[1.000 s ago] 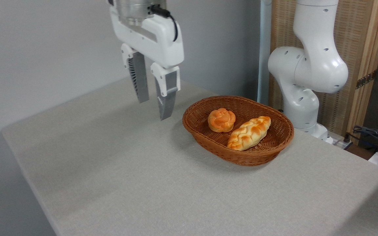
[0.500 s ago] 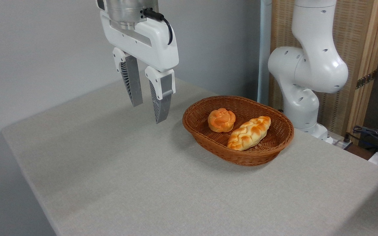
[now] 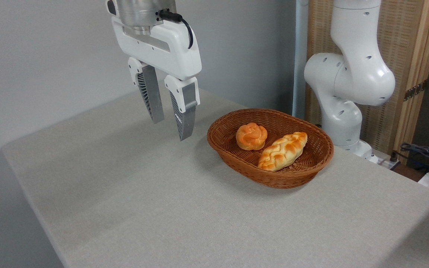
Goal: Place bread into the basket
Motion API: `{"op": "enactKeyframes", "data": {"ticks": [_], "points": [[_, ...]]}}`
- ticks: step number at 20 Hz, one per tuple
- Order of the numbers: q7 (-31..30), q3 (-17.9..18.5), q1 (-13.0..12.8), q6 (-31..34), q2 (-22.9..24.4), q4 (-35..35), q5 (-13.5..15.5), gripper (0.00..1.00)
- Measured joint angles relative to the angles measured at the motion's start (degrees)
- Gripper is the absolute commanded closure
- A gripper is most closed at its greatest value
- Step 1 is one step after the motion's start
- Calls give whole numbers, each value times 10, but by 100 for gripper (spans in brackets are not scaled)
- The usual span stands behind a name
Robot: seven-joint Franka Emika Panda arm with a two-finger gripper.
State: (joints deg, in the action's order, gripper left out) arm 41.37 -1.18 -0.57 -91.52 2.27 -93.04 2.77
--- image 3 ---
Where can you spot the metal screen hinge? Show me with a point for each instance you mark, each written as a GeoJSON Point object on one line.
{"type": "Point", "coordinates": [415, 90]}

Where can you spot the long braided bread loaf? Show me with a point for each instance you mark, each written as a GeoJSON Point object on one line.
{"type": "Point", "coordinates": [281, 152]}

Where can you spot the grey fabric table cover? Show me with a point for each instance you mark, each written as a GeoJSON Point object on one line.
{"type": "Point", "coordinates": [125, 193]}

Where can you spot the brown oval wicker basket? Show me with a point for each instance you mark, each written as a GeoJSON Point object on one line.
{"type": "Point", "coordinates": [233, 149]}

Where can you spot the round knotted bread roll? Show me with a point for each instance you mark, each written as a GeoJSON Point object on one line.
{"type": "Point", "coordinates": [251, 136]}

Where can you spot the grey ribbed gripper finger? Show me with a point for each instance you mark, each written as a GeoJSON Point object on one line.
{"type": "Point", "coordinates": [187, 115]}
{"type": "Point", "coordinates": [154, 98]}

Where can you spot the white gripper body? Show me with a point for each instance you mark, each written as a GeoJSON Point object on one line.
{"type": "Point", "coordinates": [177, 52]}

